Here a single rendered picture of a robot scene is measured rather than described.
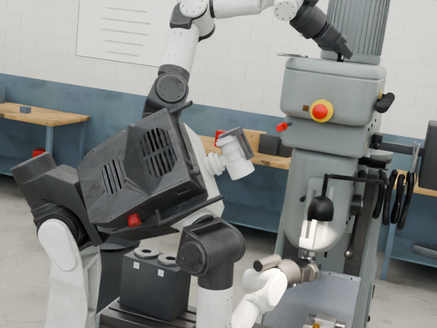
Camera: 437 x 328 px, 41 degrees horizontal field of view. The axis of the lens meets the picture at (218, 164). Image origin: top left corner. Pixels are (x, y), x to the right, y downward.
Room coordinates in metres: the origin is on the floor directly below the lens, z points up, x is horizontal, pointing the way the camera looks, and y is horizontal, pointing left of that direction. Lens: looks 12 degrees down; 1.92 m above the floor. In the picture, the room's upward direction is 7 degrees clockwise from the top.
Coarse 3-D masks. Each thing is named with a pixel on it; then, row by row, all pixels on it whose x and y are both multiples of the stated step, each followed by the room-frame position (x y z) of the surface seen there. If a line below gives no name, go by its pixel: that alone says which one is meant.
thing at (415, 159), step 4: (420, 144) 1.94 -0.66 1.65; (416, 152) 1.95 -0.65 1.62; (412, 156) 1.98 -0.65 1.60; (416, 156) 1.95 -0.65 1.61; (412, 160) 1.98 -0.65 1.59; (416, 160) 2.04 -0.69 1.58; (412, 164) 1.96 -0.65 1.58; (416, 164) 2.04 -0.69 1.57; (412, 168) 1.96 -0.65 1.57; (416, 168) 2.04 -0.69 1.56; (416, 172) 2.03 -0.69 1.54; (416, 176) 2.03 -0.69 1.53; (416, 180) 2.02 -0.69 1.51; (404, 192) 1.99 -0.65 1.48
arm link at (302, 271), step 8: (288, 256) 1.78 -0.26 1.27; (288, 264) 1.68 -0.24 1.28; (296, 264) 1.70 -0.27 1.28; (304, 264) 1.74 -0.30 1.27; (312, 264) 1.74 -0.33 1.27; (296, 272) 1.67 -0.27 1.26; (304, 272) 1.70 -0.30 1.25; (312, 272) 1.72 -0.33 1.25; (296, 280) 1.67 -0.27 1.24; (304, 280) 1.71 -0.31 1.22; (312, 280) 1.73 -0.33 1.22
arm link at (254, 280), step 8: (272, 256) 1.65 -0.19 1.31; (256, 264) 1.61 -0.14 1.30; (264, 264) 1.60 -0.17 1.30; (272, 264) 1.63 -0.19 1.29; (280, 264) 1.66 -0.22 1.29; (248, 272) 1.64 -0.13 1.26; (256, 272) 1.63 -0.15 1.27; (264, 272) 1.61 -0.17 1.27; (272, 272) 1.60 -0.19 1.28; (288, 272) 1.65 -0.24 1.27; (248, 280) 1.62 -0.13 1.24; (256, 280) 1.60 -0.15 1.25; (264, 280) 1.59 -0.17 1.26; (288, 280) 1.63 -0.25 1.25; (248, 288) 1.62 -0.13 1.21; (256, 288) 1.60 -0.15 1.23; (288, 288) 1.66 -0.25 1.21
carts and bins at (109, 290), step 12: (108, 240) 3.74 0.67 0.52; (120, 240) 3.73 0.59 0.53; (108, 252) 3.29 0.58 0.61; (120, 252) 3.34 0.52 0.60; (108, 264) 3.31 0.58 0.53; (120, 264) 3.35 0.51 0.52; (108, 276) 3.32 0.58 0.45; (120, 276) 3.36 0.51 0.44; (108, 288) 3.32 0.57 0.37; (108, 300) 3.33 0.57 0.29; (96, 312) 3.32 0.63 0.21
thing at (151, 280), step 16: (128, 256) 1.96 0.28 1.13; (144, 256) 1.96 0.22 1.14; (160, 256) 1.97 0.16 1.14; (128, 272) 1.96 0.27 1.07; (144, 272) 1.93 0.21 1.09; (160, 272) 1.91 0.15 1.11; (176, 272) 1.88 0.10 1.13; (128, 288) 1.96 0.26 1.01; (144, 288) 1.93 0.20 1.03; (160, 288) 1.90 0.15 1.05; (176, 288) 1.89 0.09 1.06; (128, 304) 1.96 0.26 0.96; (144, 304) 1.93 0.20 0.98; (160, 304) 1.90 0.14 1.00; (176, 304) 1.91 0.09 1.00
